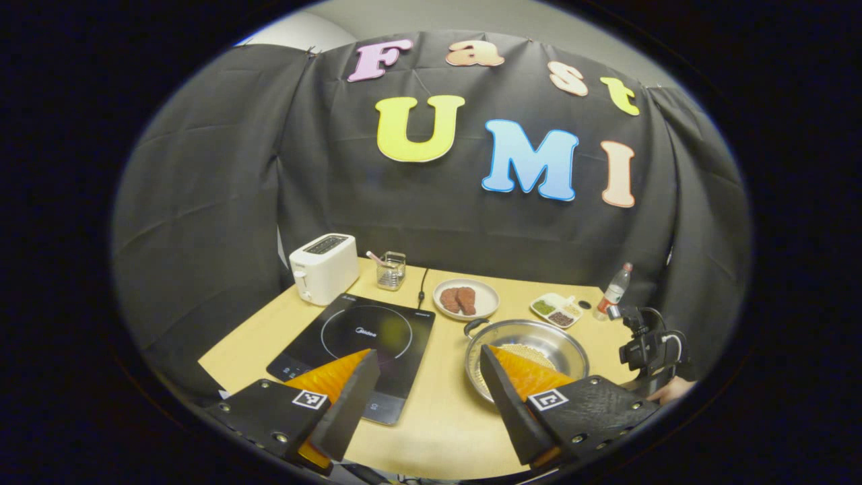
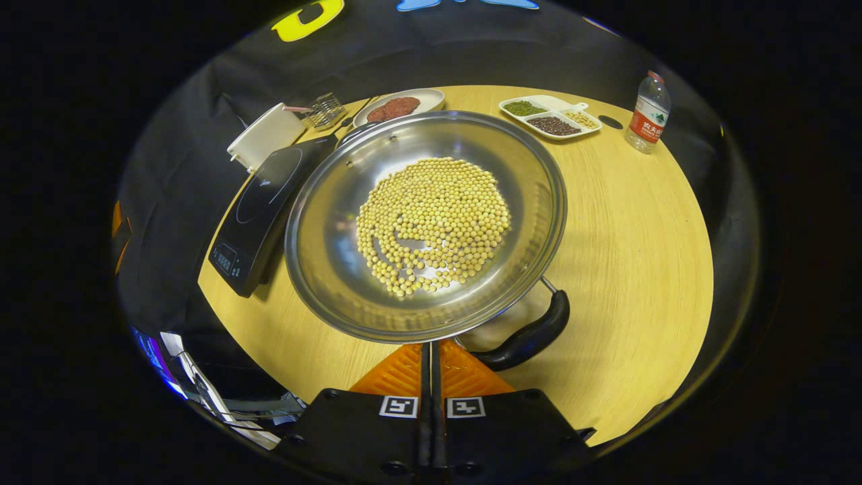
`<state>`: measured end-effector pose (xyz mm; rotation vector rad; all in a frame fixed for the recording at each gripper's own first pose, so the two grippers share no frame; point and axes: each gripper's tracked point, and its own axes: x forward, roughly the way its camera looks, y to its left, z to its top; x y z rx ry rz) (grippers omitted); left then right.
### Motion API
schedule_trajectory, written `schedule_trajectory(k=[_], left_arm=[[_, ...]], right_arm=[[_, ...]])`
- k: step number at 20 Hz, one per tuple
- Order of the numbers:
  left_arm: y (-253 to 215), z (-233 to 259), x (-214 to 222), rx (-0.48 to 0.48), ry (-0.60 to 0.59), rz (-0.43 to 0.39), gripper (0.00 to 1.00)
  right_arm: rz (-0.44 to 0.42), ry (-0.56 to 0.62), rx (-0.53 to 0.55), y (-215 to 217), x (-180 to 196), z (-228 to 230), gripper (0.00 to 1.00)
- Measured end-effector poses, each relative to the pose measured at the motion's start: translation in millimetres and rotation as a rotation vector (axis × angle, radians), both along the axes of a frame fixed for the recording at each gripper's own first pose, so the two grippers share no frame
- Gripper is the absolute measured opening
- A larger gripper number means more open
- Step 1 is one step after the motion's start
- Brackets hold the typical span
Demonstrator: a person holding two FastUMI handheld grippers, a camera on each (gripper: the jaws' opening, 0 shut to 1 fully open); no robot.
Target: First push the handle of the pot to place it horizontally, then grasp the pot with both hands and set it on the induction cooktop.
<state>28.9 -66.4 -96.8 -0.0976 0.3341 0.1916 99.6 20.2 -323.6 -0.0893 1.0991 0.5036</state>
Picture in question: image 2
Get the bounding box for large layer of soybeans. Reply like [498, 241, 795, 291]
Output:
[356, 157, 512, 298]

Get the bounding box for round white plate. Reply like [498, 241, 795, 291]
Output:
[353, 88, 446, 129]

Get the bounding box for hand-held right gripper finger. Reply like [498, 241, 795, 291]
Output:
[431, 339, 597, 485]
[279, 342, 432, 485]

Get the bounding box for clear water bottle red label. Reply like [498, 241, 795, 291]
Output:
[624, 70, 672, 155]

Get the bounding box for steel pot with black handle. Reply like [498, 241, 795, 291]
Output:
[284, 110, 572, 373]

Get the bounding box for white divided dish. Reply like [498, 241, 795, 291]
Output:
[498, 94, 603, 141]

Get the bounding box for black induction cooktop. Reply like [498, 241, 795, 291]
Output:
[208, 133, 341, 298]

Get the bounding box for heap of dark red beans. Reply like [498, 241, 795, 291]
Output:
[527, 116, 581, 136]

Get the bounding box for metal wire holder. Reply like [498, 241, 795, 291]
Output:
[304, 92, 348, 131]

